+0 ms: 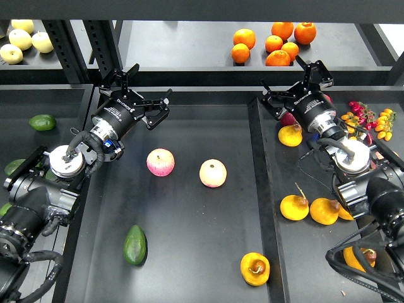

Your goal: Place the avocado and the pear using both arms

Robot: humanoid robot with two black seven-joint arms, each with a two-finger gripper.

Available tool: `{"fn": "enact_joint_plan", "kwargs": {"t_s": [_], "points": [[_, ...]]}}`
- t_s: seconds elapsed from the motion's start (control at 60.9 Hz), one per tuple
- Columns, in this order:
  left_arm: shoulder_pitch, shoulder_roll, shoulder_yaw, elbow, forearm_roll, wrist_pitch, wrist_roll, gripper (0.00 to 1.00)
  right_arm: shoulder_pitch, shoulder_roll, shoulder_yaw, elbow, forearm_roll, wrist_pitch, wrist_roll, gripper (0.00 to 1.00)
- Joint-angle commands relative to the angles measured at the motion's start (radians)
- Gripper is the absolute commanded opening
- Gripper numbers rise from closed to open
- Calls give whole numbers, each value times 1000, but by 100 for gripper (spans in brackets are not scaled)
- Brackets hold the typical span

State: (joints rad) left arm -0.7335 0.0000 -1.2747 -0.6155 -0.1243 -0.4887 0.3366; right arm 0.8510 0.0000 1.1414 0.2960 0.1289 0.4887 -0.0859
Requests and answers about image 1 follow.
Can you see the orange cherry tomato bunch left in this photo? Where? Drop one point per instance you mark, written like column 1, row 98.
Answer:
column 353, row 126

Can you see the orange cherry tomato bunch right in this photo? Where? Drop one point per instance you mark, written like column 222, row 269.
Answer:
column 384, row 126

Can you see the black perforated shelf post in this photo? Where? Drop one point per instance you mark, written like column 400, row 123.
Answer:
column 104, row 41
column 68, row 52

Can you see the pale yellow pear front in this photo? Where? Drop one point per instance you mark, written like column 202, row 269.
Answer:
column 11, row 54

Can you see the dark red apple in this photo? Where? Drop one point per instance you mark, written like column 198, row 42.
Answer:
column 287, row 120

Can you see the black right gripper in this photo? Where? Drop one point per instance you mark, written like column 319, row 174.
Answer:
column 305, row 100

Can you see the orange fruit right small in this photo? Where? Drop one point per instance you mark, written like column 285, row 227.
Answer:
column 292, row 49

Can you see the black tray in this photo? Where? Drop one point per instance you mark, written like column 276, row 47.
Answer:
column 70, row 106
column 195, row 235
column 297, row 249

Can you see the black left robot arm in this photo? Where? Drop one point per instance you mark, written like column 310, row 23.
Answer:
column 45, row 190

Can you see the orange fruit front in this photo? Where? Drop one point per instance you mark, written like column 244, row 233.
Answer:
column 278, row 58

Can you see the green avocado left tray middle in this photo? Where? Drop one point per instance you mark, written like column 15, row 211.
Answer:
column 50, row 176

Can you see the black perforated shelf post left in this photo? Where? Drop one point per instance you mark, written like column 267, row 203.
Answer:
column 68, row 52

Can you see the black right tray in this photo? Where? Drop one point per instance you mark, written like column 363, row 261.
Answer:
column 297, row 249

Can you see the red cherry tomato bunch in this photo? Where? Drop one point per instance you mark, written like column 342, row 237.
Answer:
column 363, row 115

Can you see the pale yellow pear middle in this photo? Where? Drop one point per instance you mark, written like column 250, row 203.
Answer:
column 21, row 39

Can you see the yellow pear with stem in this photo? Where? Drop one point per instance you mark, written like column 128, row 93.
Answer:
column 295, row 207

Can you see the orange fruit centre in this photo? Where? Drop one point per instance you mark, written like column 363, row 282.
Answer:
column 273, row 43

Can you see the pale yellow pear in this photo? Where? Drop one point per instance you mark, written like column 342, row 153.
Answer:
column 21, row 39
column 11, row 54
column 42, row 42
column 26, row 25

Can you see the red chili pepper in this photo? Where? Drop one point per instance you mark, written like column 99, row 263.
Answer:
column 369, row 139

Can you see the black middle tray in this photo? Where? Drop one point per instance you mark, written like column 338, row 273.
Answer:
column 195, row 235

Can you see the orange fruit top right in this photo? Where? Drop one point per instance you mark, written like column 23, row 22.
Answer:
column 305, row 33

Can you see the dark green avocado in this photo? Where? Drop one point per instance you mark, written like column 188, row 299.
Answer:
column 134, row 249

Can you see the pale yellow pear right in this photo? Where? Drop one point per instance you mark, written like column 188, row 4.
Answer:
column 42, row 42

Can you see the orange fruit lower left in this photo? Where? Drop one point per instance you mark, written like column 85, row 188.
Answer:
column 240, row 53

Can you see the black left tray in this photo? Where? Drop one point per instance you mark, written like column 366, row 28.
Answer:
column 70, row 106

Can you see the green avocado upper left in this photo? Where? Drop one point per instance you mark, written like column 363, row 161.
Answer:
column 43, row 122

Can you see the black upper shelf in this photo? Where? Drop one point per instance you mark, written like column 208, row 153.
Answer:
column 189, row 43

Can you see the orange cherry tomato bunch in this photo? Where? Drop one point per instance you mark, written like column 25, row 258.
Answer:
column 384, row 126
column 353, row 126

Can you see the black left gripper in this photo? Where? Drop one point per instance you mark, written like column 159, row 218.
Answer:
column 123, row 109

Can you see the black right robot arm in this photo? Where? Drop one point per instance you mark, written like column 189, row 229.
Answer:
column 368, row 182

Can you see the pink red apple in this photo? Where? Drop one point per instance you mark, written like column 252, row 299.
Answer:
column 160, row 162

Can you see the green avocado left tray top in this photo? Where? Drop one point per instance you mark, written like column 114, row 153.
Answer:
column 12, row 166

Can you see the pale yellow pear top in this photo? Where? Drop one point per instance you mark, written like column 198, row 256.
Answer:
column 26, row 25

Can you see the bright red apple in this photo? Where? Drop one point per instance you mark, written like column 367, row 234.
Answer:
column 328, row 97

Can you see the pale pink apple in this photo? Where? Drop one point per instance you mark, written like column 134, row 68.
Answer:
column 212, row 173

